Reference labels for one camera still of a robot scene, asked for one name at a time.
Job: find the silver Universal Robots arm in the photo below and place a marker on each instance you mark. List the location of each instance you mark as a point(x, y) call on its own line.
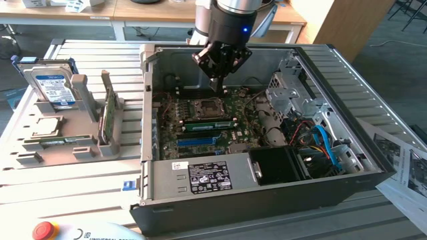
point(203, 20)

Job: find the black open PC case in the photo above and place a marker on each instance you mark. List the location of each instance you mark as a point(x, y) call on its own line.
point(233, 212)

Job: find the green RAM stick in slot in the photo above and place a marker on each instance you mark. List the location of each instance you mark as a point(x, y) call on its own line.
point(208, 126)

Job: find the metal disk bay cage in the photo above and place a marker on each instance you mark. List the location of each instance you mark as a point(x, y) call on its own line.
point(283, 97)

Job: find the grey teach pendant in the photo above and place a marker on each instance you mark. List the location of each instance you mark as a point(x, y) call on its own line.
point(109, 231)

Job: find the green motherboard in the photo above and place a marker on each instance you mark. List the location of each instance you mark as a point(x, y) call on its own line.
point(240, 117)

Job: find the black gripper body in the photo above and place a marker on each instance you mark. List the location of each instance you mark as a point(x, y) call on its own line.
point(231, 30)

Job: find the wooden cabinet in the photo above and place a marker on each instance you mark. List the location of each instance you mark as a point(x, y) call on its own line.
point(347, 27)

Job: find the grey parts rack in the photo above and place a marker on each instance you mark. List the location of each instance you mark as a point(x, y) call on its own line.
point(80, 120)

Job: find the black fan shroud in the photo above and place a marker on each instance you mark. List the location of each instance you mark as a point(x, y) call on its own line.
point(276, 167)

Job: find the silver power supply unit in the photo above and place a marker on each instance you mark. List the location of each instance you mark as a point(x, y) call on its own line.
point(167, 175)

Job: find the blue plastic clip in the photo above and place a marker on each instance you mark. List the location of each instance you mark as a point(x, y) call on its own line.
point(129, 185)

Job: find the green RAM stick white label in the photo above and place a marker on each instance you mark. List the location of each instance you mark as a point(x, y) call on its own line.
point(56, 142)

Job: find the printed paper manual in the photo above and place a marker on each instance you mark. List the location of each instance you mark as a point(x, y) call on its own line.
point(407, 175)

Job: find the green graphics card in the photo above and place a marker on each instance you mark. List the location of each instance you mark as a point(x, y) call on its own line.
point(107, 112)

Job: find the hard disk blue label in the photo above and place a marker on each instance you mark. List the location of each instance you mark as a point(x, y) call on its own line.
point(53, 85)

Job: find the silver CPU chip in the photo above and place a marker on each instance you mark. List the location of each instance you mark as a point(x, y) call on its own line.
point(46, 126)

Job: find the white cardboard boxes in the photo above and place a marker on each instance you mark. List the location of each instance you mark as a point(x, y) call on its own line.
point(70, 5)

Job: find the blue expansion slot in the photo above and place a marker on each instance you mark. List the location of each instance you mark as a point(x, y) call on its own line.
point(196, 141)

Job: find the blue booklet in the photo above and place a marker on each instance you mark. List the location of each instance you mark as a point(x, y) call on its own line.
point(14, 98)

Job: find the CPU socket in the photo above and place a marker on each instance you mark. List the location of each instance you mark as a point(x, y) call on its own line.
point(209, 107)

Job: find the wooden desk white frame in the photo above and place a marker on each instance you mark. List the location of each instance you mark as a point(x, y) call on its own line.
point(149, 13)

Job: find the black bag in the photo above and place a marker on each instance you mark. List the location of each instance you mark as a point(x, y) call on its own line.
point(8, 47)

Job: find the red emergency stop button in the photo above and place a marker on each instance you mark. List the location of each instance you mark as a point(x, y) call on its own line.
point(44, 231)

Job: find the black chair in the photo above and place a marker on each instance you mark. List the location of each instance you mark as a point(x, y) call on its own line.
point(413, 12)

